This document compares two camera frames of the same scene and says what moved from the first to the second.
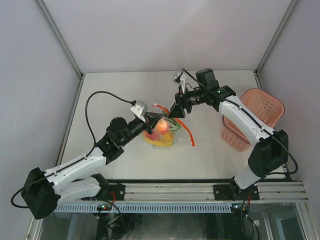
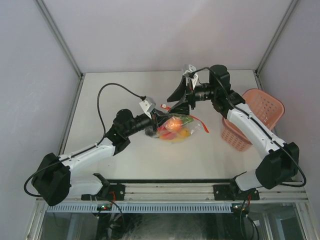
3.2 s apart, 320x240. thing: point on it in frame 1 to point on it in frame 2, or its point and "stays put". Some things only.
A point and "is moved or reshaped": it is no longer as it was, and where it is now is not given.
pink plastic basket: [269, 108] stays put
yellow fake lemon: [168, 136] to [185, 132]
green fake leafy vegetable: [174, 125] to [185, 118]
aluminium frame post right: [257, 71] stays put
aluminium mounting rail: [268, 191] stays put
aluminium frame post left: [54, 29] stays put
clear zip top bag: [167, 130] is moved or reshaped
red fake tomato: [153, 136] to [164, 134]
